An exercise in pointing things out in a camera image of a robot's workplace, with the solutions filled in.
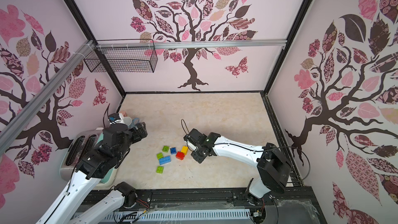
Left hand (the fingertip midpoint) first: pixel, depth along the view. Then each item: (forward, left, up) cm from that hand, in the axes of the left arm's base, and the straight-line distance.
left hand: (137, 130), depth 71 cm
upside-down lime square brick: (+1, -9, -24) cm, 25 cm away
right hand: (-4, -27, -18) cm, 33 cm away
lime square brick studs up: (-3, -6, -24) cm, 25 cm away
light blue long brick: (-6, -9, -24) cm, 26 cm away
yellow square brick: (0, -20, -23) cm, 30 cm away
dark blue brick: (0, -13, -24) cm, 27 cm away
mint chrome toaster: (-5, +33, -8) cm, 34 cm away
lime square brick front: (-10, -7, -24) cm, 27 cm away
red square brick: (-3, -17, -24) cm, 30 cm away
